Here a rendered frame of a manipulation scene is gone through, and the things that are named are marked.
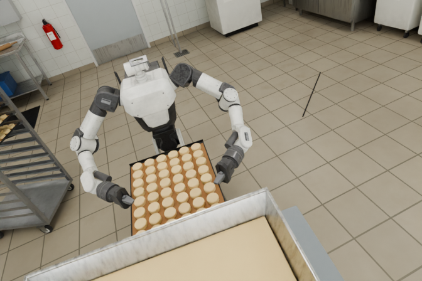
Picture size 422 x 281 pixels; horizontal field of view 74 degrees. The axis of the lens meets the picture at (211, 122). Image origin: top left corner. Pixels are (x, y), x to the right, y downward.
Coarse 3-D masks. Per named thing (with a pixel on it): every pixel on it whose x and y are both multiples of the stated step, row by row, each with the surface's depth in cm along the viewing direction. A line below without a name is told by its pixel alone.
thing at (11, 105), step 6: (0, 90) 204; (0, 96) 206; (6, 96) 208; (12, 102) 212; (12, 108) 212; (18, 114) 216; (24, 120) 221; (24, 126) 223; (30, 126) 226; (30, 132) 227; (42, 144) 235; (48, 150) 241; (48, 156) 244; (54, 156) 247; (60, 168) 253; (66, 174) 258; (72, 180) 266
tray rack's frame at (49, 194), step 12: (60, 180) 265; (24, 192) 263; (36, 192) 259; (48, 192) 256; (60, 192) 252; (0, 204) 256; (12, 204) 253; (24, 204) 249; (48, 204) 243; (24, 216) 238; (36, 216) 235; (48, 216) 232; (0, 228) 233; (12, 228) 233
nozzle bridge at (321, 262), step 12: (288, 216) 72; (300, 216) 72; (300, 228) 69; (300, 240) 67; (312, 240) 66; (312, 252) 64; (324, 252) 63; (312, 264) 62; (324, 264) 61; (324, 276) 60; (336, 276) 59
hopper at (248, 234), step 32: (256, 192) 63; (192, 224) 63; (224, 224) 64; (256, 224) 63; (96, 256) 61; (128, 256) 62; (160, 256) 62; (192, 256) 60; (224, 256) 59; (256, 256) 57; (288, 256) 55
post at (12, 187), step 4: (0, 172) 193; (0, 176) 193; (4, 176) 196; (4, 180) 195; (8, 180) 198; (8, 184) 198; (12, 184) 201; (12, 188) 201; (16, 188) 204; (16, 192) 203; (20, 192) 206; (20, 196) 206; (24, 196) 210; (24, 200) 209; (28, 200) 212; (28, 204) 212; (32, 204) 215; (32, 208) 215; (36, 208) 219; (36, 212) 218; (40, 212) 222; (40, 216) 222; (44, 216) 225; (44, 220) 225; (48, 220) 229; (48, 224) 228
